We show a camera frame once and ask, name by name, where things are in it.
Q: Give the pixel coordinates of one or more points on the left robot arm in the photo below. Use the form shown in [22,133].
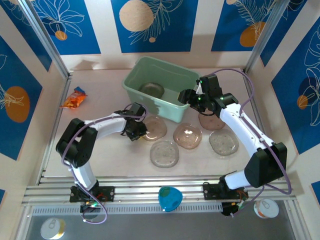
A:
[77,147]

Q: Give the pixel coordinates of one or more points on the orange snack bag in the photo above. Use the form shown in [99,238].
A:
[73,100]

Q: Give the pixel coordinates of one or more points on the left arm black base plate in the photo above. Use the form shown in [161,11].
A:
[107,193]

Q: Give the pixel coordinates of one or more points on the blue plastic bowl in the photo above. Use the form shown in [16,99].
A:
[170,198]

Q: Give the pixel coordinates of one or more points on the aluminium frame post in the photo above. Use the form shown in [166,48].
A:
[267,32]
[45,37]

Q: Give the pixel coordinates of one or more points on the pink translucent plastic plate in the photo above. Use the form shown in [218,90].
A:
[157,128]
[187,135]
[211,123]

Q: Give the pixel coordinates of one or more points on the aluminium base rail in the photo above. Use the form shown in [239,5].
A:
[145,187]

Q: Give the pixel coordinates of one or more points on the green plastic bin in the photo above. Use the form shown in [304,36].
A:
[165,72]

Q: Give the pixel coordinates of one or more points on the white tin can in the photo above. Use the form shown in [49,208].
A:
[53,228]
[266,208]

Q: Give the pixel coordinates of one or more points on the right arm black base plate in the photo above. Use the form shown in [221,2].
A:
[211,192]

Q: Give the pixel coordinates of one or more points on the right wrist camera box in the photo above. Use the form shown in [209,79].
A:
[199,89]

